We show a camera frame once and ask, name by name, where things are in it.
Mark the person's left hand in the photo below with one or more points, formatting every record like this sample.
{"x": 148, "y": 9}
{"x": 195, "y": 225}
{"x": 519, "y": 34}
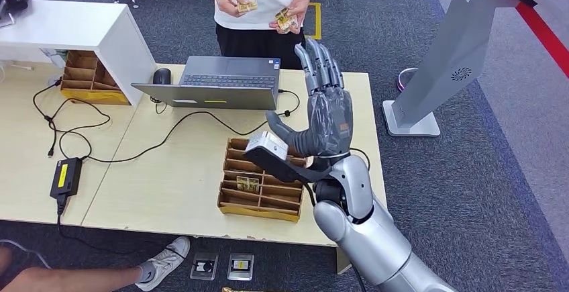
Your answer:
{"x": 300, "y": 12}

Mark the black computer mouse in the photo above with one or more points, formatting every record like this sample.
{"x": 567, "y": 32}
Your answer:
{"x": 162, "y": 76}

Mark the red barrier belt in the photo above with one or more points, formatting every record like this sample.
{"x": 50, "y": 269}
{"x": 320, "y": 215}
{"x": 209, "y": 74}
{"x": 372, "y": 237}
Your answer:
{"x": 542, "y": 36}

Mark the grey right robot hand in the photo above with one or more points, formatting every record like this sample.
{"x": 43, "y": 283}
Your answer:
{"x": 331, "y": 121}

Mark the purple rimmed round object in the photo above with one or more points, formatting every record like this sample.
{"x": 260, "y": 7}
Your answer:
{"x": 401, "y": 80}

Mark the black power adapter yellow label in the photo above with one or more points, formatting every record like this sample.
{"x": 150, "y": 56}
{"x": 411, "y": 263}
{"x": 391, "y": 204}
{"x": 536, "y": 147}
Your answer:
{"x": 66, "y": 176}

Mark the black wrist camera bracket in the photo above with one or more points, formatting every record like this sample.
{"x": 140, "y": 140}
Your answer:
{"x": 289, "y": 172}

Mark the grey kiosk stand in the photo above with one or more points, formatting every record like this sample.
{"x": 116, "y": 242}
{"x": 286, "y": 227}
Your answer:
{"x": 462, "y": 50}

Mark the gold patterned key card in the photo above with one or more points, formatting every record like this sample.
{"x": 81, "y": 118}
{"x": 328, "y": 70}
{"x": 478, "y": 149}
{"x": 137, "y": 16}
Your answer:
{"x": 247, "y": 6}
{"x": 247, "y": 185}

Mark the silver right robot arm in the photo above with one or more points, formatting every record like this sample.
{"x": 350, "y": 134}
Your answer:
{"x": 369, "y": 232}

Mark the light wood desk leg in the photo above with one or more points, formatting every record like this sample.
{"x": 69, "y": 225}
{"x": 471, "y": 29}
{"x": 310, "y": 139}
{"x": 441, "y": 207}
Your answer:
{"x": 342, "y": 261}

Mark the white desk shelf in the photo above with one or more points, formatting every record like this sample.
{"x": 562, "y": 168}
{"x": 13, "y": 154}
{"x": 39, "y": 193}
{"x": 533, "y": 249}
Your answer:
{"x": 71, "y": 25}

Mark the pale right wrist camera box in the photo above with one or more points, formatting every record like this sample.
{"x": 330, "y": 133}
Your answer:
{"x": 266, "y": 145}

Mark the metal floor socket box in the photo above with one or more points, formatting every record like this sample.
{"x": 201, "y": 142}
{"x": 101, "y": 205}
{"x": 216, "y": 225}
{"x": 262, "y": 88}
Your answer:
{"x": 240, "y": 267}
{"x": 204, "y": 266}

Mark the onlooker person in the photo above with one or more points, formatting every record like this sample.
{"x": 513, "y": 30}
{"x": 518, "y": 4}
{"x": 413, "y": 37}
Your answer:
{"x": 89, "y": 276}

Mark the cardboard card organizer tray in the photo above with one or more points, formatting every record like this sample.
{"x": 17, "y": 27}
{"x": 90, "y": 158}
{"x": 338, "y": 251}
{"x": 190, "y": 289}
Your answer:
{"x": 235, "y": 210}
{"x": 93, "y": 96}

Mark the gold key card stack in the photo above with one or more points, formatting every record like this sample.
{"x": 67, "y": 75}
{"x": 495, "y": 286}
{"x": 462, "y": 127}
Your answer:
{"x": 284, "y": 19}

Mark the grey laptop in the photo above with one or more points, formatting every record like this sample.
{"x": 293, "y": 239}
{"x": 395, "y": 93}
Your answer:
{"x": 204, "y": 96}

